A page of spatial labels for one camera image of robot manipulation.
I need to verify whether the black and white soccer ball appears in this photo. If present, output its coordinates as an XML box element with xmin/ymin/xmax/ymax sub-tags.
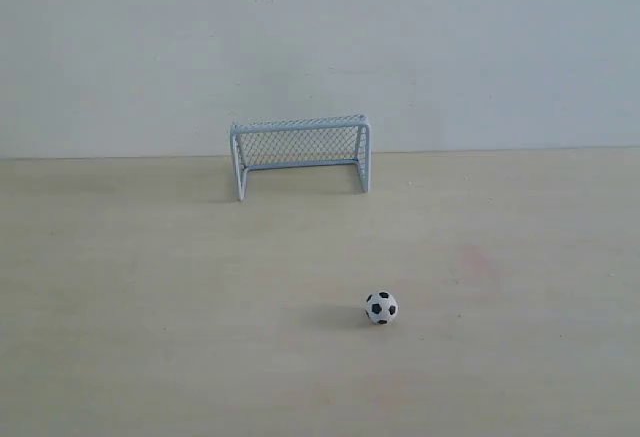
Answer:
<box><xmin>365</xmin><ymin>290</ymin><xmax>399</xmax><ymax>325</ymax></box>

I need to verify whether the white miniature soccer goal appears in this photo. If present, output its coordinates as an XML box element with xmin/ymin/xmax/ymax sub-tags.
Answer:
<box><xmin>229</xmin><ymin>114</ymin><xmax>372</xmax><ymax>201</ymax></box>

